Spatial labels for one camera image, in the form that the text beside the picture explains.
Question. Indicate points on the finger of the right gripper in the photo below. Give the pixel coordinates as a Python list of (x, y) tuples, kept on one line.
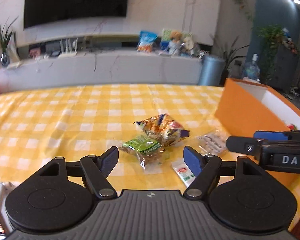
[(277, 136), (244, 145)]

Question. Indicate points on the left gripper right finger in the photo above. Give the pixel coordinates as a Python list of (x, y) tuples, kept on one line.
[(205, 168)]

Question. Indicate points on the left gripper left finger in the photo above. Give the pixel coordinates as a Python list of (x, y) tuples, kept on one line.
[(96, 170)]

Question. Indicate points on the white long snack packet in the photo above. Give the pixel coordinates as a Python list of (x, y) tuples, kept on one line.
[(183, 172)]

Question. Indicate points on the white yam balls bag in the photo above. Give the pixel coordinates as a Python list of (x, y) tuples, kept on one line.
[(212, 142)]

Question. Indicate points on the yellow blue chips bag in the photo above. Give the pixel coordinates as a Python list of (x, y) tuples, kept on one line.
[(164, 129)]

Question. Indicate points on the green label snack bag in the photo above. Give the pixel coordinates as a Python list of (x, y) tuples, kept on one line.
[(147, 150)]

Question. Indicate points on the orange cardboard box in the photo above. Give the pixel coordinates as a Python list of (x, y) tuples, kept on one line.
[(246, 107)]

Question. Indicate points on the water jug with pump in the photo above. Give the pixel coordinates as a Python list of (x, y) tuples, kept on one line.
[(251, 69)]

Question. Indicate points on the yellow checkered tablecloth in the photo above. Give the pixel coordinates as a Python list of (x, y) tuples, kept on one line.
[(72, 122)]

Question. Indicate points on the dark cabinet with plants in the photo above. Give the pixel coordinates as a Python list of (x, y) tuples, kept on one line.
[(278, 58)]

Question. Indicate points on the blue grey trash bin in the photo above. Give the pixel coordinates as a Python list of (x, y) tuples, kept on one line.
[(212, 68)]

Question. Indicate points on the tall floor plant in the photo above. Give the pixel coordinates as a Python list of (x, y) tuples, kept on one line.
[(228, 53)]

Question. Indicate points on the white marble tv console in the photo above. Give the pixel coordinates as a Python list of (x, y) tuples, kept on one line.
[(108, 67)]

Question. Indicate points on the white wifi router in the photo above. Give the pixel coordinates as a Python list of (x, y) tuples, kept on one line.
[(68, 48)]

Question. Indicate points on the teddy bear toy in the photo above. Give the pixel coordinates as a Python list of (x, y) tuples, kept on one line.
[(174, 44)]

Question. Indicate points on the blue snack bag on console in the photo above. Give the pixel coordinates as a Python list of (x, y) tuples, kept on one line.
[(146, 40)]

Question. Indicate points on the potted green grass plant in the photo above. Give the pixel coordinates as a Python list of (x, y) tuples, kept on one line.
[(8, 48)]

